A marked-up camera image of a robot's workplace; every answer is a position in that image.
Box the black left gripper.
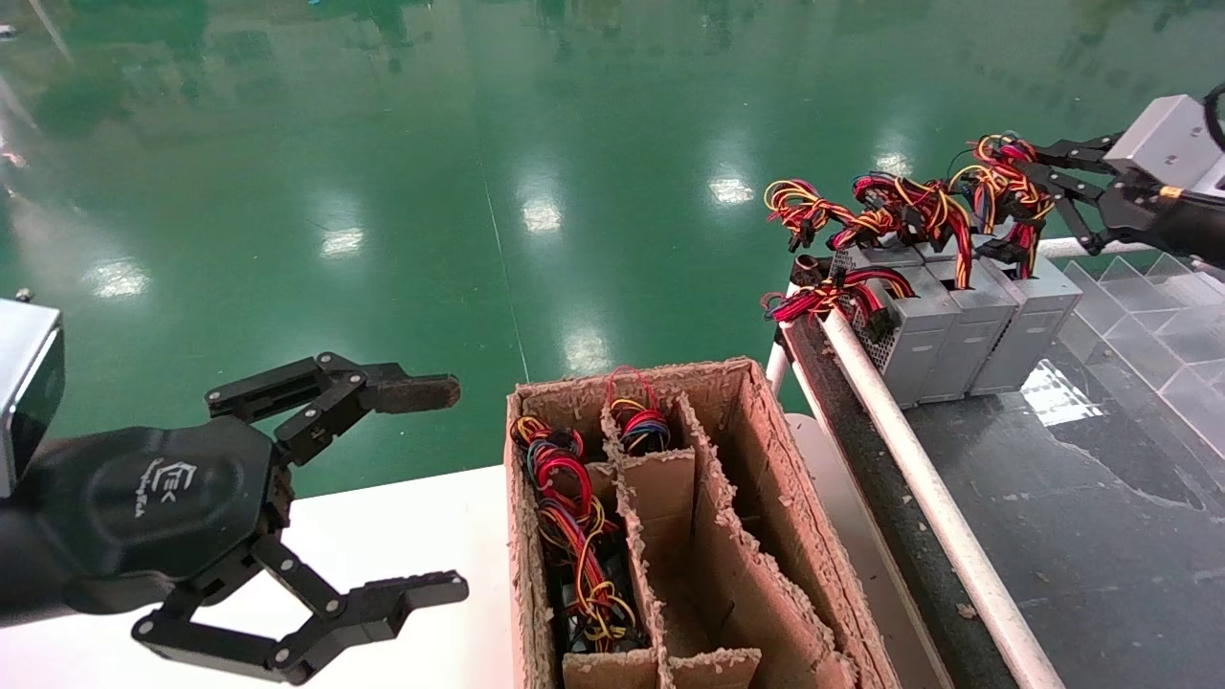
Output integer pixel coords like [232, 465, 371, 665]
[27, 352, 470, 685]

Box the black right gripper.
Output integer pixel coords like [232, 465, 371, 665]
[1014, 134, 1170, 257]

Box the grey power supply with cables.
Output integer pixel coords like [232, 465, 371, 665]
[512, 414, 640, 654]
[831, 172, 1017, 405]
[947, 163, 1006, 264]
[606, 367, 673, 456]
[962, 132, 1084, 395]

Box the white crossbar tube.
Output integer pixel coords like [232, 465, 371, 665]
[1038, 237, 1159, 261]

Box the clear acrylic divider tray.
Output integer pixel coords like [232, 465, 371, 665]
[1053, 254, 1225, 460]

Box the brown cardboard box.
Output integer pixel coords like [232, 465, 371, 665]
[504, 357, 901, 689]

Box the grey power supply mesh side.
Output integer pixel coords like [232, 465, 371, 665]
[761, 180, 960, 410]

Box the long cardboard divider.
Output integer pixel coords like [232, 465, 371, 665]
[601, 407, 671, 689]
[675, 394, 843, 689]

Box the short cardboard cross divider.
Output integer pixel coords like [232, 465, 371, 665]
[563, 647, 764, 689]
[589, 448, 698, 556]

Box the black conveyor belt table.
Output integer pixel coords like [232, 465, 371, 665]
[780, 254, 1225, 689]

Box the short white frame tube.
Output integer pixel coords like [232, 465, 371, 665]
[764, 321, 797, 389]

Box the long white rail tube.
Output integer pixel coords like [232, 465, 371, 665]
[818, 306, 1065, 689]

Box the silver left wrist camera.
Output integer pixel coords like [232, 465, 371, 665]
[0, 299, 66, 499]

